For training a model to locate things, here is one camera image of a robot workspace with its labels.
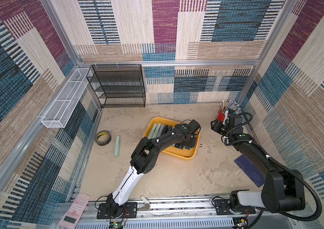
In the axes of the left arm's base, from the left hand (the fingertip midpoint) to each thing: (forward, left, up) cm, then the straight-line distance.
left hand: (192, 144), depth 94 cm
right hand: (+6, -13, +13) cm, 19 cm away
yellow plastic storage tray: (-4, +13, -1) cm, 14 cm away
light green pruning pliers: (-2, +49, -1) cm, 49 cm away
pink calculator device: (-38, +64, -3) cm, 75 cm away
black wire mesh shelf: (+42, +52, +17) cm, 69 cm away
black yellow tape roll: (+8, +61, -3) cm, 62 cm away
